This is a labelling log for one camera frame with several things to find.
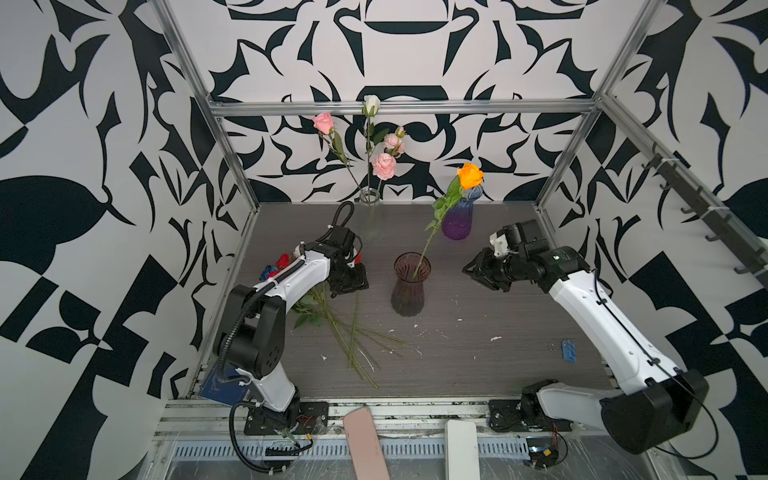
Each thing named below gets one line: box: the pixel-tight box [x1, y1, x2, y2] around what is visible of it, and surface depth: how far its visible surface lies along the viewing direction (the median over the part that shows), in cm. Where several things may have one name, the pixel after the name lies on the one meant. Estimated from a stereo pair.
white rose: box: [362, 94, 390, 198], surface depth 89 cm
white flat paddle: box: [446, 420, 480, 480], surface depth 67 cm
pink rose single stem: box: [312, 112, 367, 202], surface depth 85 cm
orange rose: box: [412, 162, 485, 280], surface depth 73 cm
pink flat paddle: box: [343, 406, 391, 480], surface depth 71 cm
